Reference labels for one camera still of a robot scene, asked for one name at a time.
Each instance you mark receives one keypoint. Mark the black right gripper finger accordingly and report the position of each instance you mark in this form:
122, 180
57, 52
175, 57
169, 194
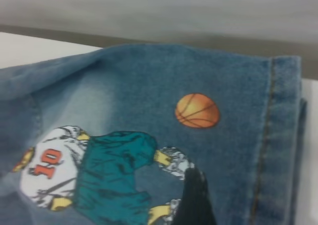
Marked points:
196, 205

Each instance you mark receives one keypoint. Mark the blue denim pants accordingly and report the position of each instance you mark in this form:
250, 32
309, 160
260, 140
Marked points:
149, 86

